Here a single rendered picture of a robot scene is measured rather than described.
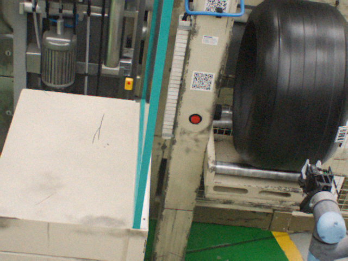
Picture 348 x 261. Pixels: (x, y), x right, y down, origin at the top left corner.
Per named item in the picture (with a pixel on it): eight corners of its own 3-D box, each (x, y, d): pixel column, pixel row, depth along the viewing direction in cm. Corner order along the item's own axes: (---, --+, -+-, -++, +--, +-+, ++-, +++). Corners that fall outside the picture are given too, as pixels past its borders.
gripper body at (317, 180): (330, 165, 209) (339, 187, 198) (323, 187, 213) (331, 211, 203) (305, 162, 208) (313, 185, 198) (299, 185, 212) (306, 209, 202)
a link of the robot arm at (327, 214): (316, 246, 189) (322, 221, 185) (308, 221, 199) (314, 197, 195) (343, 247, 190) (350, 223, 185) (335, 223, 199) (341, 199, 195)
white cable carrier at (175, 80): (161, 138, 250) (179, 21, 221) (161, 130, 254) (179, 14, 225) (173, 139, 250) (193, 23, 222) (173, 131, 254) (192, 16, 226)
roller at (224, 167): (212, 157, 250) (211, 167, 252) (213, 165, 246) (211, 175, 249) (307, 167, 252) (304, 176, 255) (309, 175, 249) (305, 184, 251)
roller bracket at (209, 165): (204, 186, 247) (208, 165, 241) (200, 120, 279) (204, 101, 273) (213, 187, 247) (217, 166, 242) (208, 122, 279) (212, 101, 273)
